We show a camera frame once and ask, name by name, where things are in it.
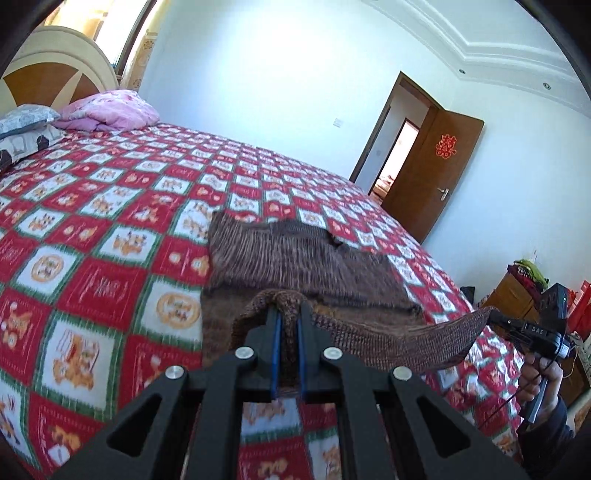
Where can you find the window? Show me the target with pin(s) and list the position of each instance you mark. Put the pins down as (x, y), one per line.
(120, 32)

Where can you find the brown wooden door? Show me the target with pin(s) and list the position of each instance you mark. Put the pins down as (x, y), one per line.
(425, 184)

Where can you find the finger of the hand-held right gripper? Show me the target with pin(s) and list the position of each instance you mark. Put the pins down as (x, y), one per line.
(505, 321)

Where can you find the person's right forearm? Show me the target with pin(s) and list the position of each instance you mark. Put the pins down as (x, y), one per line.
(549, 443)

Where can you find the cream and wood headboard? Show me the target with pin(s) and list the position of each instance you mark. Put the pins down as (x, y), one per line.
(46, 55)

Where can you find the blue-grey floral pillow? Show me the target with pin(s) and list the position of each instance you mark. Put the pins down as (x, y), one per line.
(23, 119)

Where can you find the bed with red patterned quilt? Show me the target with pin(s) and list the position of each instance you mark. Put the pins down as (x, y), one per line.
(92, 230)

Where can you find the red paper door decoration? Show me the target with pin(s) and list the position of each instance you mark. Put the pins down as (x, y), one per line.
(444, 146)

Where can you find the person's right hand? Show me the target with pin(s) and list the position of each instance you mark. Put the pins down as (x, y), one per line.
(553, 392)

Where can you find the dark clothes pile on floor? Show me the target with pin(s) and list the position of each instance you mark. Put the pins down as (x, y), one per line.
(467, 292)

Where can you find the brown knitted sweater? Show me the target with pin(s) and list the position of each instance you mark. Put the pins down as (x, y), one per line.
(300, 258)

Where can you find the narrow yellow curtain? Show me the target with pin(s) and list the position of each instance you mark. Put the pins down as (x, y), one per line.
(143, 64)

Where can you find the wooden cabinet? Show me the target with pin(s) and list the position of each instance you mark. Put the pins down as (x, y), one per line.
(508, 295)

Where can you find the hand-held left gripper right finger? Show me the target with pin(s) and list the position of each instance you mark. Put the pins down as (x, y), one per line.
(301, 364)

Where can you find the brown door frame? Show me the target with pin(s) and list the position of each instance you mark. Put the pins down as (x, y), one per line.
(378, 127)

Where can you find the red paper bag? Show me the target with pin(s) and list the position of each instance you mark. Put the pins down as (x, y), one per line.
(581, 309)

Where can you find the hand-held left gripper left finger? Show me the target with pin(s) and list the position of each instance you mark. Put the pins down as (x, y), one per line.
(276, 360)

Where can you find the white pillow with brown print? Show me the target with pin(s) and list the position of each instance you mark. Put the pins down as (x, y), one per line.
(23, 146)

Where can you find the pink floral quilt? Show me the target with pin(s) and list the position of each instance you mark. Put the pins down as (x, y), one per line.
(111, 110)

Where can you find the pile of colourful clothes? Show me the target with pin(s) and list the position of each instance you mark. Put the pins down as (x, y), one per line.
(528, 274)

